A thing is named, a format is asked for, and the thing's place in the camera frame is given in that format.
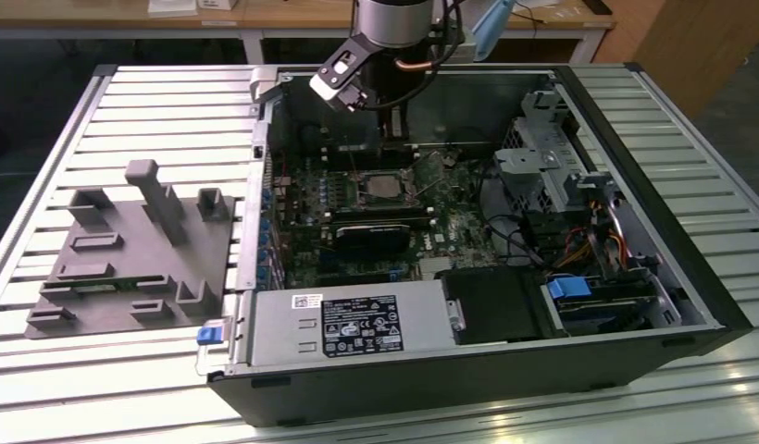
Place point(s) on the blue case latch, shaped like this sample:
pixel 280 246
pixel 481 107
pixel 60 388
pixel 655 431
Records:
pixel 208 335

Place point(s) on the black graphics card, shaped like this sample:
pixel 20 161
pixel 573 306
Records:
pixel 372 240

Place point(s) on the RAM slot with white clips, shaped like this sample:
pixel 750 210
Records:
pixel 379 220

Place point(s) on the wooden desk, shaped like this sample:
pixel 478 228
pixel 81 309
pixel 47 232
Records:
pixel 280 23

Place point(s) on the silver metal disk cage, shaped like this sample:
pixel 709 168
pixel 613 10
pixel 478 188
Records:
pixel 527 162

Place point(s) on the black and white wrist camera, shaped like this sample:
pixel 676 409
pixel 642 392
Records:
pixel 339 74

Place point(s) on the green motherboard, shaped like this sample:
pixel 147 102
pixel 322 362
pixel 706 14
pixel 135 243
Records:
pixel 453 240

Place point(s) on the white box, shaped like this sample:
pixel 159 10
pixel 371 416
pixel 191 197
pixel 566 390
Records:
pixel 172 8
pixel 215 3

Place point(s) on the silver power supply with label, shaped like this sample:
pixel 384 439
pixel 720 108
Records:
pixel 280 324

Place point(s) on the blue disk carrier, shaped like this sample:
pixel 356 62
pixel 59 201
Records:
pixel 570 289

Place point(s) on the black drive bay box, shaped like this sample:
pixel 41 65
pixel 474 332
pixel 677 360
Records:
pixel 497 305

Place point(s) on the wooden cabinet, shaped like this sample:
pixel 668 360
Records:
pixel 694 46

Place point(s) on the grey parts rack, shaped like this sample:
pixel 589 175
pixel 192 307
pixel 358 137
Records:
pixel 137 259

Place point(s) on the silver ribbed heat sink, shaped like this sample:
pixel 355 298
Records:
pixel 438 267

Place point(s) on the black open PC case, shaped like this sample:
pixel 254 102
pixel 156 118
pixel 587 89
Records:
pixel 417 393

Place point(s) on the black RAM slot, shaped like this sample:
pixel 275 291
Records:
pixel 379 213

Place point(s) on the silver square CPU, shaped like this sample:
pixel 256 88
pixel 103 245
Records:
pixel 383 185

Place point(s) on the CPU socket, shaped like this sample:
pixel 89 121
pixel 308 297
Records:
pixel 379 201

